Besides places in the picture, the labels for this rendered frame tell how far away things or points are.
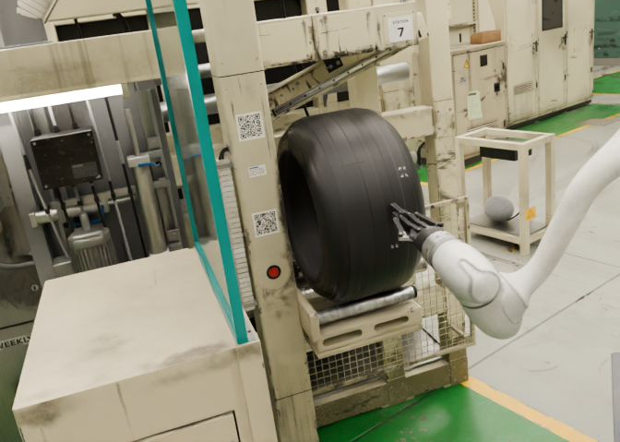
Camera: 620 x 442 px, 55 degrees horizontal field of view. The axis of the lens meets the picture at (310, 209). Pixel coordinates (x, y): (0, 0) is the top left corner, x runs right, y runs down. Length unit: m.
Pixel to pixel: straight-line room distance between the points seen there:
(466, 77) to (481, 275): 5.40
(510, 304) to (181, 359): 0.75
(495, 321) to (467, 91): 5.32
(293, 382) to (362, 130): 0.84
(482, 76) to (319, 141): 5.22
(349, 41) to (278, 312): 0.91
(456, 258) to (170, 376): 0.65
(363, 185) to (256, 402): 0.75
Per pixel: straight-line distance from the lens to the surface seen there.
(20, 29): 1.94
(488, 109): 6.93
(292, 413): 2.08
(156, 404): 1.08
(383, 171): 1.67
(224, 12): 1.68
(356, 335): 1.92
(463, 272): 1.31
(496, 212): 4.60
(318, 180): 1.65
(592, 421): 2.95
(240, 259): 1.80
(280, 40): 1.98
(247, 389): 1.10
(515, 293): 1.44
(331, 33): 2.03
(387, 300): 1.92
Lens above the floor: 1.78
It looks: 18 degrees down
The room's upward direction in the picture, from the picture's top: 8 degrees counter-clockwise
